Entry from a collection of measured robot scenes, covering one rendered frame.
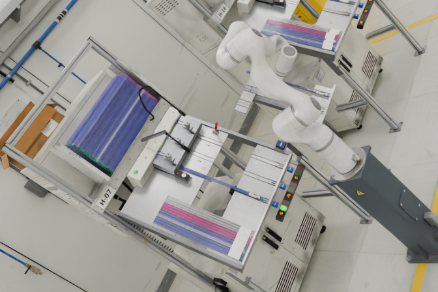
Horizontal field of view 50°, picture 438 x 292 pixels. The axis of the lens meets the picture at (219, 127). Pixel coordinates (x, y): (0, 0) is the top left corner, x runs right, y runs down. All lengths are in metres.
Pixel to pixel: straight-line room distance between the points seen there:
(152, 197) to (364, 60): 2.03
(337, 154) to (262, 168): 0.57
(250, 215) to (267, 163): 0.32
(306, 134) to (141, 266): 2.52
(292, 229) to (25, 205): 2.07
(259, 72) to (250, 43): 0.13
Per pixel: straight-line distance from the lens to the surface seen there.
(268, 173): 2.55
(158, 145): 2.60
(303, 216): 3.05
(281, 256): 2.93
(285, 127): 2.03
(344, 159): 2.16
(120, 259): 4.17
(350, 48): 3.69
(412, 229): 2.47
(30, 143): 2.77
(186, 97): 4.60
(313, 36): 3.13
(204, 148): 2.64
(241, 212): 2.46
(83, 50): 2.69
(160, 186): 2.57
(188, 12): 3.30
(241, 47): 1.98
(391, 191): 2.34
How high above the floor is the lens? 2.01
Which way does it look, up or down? 21 degrees down
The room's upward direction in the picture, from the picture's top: 50 degrees counter-clockwise
